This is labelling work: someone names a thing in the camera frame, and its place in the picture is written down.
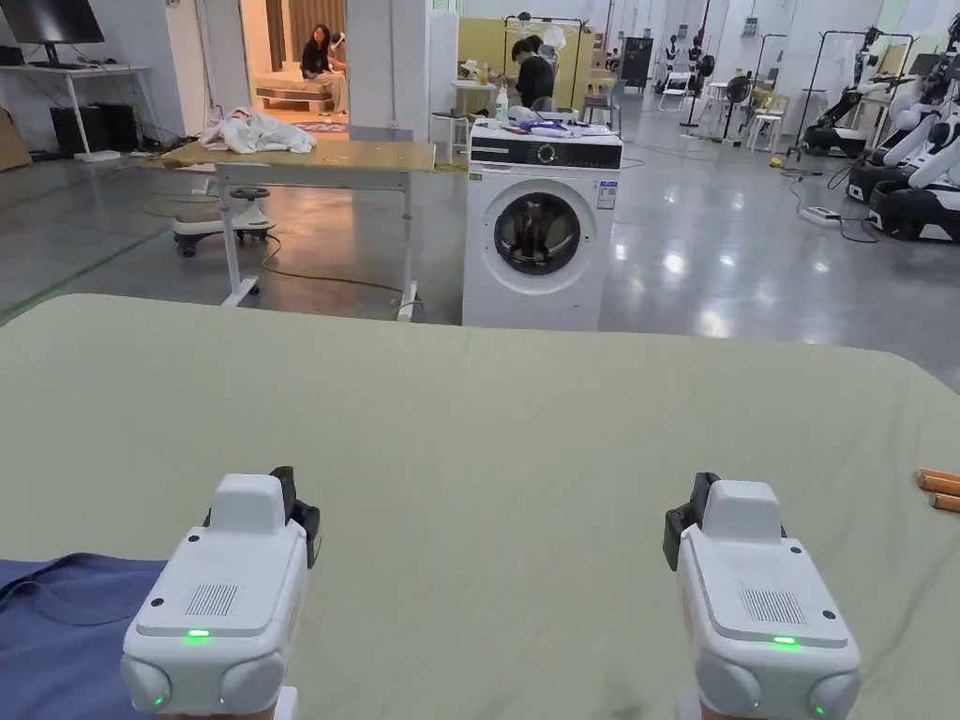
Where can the white washing machine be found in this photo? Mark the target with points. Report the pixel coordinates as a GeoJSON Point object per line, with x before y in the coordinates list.
{"type": "Point", "coordinates": [540, 285]}

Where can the white ride-on toy car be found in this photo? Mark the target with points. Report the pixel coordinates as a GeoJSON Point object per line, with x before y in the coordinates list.
{"type": "Point", "coordinates": [251, 217]}

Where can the black standing fan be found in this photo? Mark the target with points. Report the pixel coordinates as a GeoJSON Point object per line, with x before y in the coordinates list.
{"type": "Point", "coordinates": [736, 101]}

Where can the bed with pale green sheet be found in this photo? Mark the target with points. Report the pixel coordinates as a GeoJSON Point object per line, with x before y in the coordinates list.
{"type": "Point", "coordinates": [480, 450]}

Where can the black computer tower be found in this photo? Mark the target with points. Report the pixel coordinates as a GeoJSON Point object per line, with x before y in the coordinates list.
{"type": "Point", "coordinates": [94, 129]}

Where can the white and black robot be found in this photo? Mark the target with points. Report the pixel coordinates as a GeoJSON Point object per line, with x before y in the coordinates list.
{"type": "Point", "coordinates": [926, 206]}
{"type": "Point", "coordinates": [840, 124]}
{"type": "Point", "coordinates": [911, 142]}

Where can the dark blue shirt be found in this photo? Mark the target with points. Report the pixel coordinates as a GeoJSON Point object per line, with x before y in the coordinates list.
{"type": "Point", "coordinates": [67, 645]}

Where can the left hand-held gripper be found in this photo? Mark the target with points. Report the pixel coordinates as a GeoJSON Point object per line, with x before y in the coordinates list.
{"type": "Point", "coordinates": [225, 570]}

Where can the white cloth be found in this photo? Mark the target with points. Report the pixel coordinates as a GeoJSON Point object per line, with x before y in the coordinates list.
{"type": "Point", "coordinates": [259, 135]}

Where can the black cabinet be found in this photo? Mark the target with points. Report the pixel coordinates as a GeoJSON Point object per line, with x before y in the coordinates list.
{"type": "Point", "coordinates": [637, 64]}

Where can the white desk with monitor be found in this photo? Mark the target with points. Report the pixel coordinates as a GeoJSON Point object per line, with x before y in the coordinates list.
{"type": "Point", "coordinates": [71, 71]}

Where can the low wooden bench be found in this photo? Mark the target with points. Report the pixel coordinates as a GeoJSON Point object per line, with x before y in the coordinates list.
{"type": "Point", "coordinates": [289, 96]}

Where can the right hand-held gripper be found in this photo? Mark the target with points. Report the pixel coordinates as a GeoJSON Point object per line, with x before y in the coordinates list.
{"type": "Point", "coordinates": [750, 570]}

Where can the wooden stick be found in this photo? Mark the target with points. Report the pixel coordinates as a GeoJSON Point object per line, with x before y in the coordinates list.
{"type": "Point", "coordinates": [946, 502]}
{"type": "Point", "coordinates": [941, 478]}

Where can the white power strip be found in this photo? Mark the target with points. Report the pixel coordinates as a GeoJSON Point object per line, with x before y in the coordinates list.
{"type": "Point", "coordinates": [820, 214]}

